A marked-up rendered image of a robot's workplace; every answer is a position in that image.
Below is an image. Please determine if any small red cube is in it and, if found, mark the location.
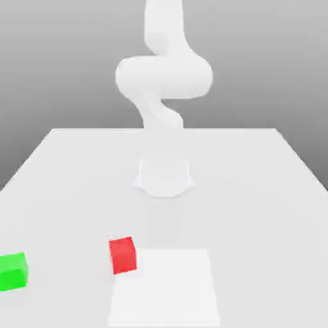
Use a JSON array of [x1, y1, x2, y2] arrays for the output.
[[108, 236, 138, 275]]

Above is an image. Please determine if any small green cube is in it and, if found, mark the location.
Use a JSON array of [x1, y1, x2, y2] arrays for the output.
[[0, 252, 29, 292]]

